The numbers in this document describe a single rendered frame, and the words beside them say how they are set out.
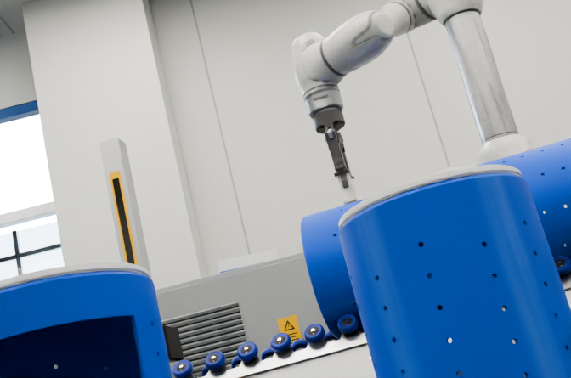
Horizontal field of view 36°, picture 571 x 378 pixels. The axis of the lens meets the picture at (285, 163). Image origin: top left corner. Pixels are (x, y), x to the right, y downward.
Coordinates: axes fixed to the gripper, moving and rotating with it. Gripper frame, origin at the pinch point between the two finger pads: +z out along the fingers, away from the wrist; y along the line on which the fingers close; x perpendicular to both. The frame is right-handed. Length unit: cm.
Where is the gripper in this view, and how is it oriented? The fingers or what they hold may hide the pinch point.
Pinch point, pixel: (348, 191)
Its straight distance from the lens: 210.5
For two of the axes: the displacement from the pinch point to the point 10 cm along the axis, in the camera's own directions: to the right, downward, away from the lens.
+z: 2.4, 9.2, -3.1
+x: 9.4, -3.0, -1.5
